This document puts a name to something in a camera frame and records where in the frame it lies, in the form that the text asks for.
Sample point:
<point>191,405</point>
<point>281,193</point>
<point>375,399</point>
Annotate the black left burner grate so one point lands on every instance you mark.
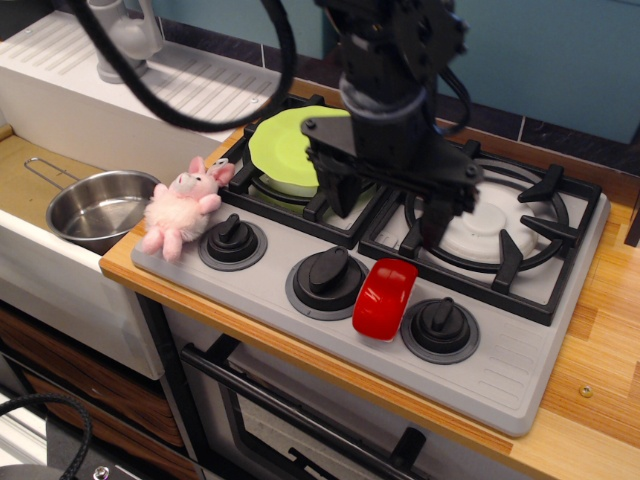
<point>312,216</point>

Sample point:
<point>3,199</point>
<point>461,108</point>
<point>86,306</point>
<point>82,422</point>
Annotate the grey toy faucet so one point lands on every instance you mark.
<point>136,39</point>

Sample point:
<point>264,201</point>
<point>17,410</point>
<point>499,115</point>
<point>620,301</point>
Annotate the black stove knob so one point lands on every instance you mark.
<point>232,245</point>
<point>325,286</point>
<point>440,331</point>

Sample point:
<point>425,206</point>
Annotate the green plastic plate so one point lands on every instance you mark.
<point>278,149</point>

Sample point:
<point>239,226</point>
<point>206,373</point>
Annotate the pink plush pig toy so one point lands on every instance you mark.
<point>180,213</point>

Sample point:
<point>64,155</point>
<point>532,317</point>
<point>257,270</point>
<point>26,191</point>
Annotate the black oven door handle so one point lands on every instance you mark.
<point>397,466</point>

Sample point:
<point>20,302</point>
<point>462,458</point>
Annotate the black middle stove knob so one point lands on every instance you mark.
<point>325,286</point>

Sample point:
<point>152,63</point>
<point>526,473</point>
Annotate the black burner grate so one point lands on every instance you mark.
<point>532,287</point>
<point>312,216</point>

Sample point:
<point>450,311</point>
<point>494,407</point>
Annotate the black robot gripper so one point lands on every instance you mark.
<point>408,156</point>

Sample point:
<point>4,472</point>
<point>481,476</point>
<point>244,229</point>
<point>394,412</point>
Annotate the black right stove knob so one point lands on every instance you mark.
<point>440,331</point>

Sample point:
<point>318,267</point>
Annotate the red salmon sushi toy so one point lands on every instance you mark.
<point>383,299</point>

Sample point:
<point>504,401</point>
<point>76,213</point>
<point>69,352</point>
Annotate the black right burner grate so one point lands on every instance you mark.
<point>532,287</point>

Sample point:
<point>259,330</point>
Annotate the white toy sink unit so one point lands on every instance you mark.
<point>52,97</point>

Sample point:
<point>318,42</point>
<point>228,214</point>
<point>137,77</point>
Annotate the grey toy stove top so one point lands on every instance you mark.
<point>500,385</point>

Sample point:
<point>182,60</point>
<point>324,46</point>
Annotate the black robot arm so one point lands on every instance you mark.
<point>393,55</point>

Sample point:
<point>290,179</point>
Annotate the black left stove knob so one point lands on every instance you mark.
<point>232,245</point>

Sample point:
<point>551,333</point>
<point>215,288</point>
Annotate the stainless steel pot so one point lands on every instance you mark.
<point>97,211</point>

